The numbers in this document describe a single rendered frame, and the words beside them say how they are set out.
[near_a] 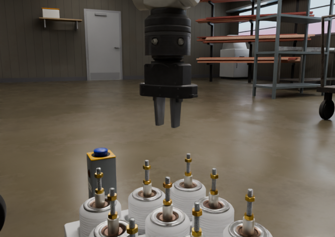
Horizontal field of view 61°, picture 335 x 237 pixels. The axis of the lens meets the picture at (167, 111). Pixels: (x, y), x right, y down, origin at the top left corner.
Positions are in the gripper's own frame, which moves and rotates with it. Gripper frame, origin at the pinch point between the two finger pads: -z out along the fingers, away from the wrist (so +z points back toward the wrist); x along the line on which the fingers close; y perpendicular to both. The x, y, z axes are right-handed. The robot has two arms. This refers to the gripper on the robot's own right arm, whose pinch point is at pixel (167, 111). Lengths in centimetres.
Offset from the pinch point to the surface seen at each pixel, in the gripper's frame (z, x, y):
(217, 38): 72, 267, -692
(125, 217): -31.0, 16.3, -5.6
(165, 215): -22.1, -0.3, 1.0
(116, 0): 201, 601, -674
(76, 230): -30.2, 21.9, 6.1
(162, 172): -48, 48, -73
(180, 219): -22.8, -3.1, -0.2
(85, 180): -48, 75, -44
